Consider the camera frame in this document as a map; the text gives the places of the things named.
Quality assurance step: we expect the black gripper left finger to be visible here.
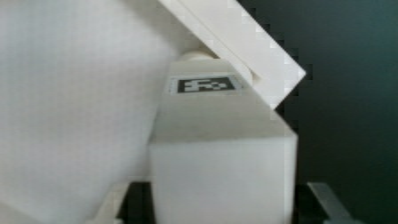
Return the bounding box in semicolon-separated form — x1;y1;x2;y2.
87;180;156;224

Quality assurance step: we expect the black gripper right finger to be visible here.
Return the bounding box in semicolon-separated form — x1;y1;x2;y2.
293;182;364;224

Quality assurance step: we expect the white desk leg three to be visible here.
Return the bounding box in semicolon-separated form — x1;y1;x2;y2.
149;51;296;224

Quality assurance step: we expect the white desk tabletop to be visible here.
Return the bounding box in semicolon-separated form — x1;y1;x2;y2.
0;0;268;224

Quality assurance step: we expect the white L-shaped obstacle fence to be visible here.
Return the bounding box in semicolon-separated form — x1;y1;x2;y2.
161;0;305;108

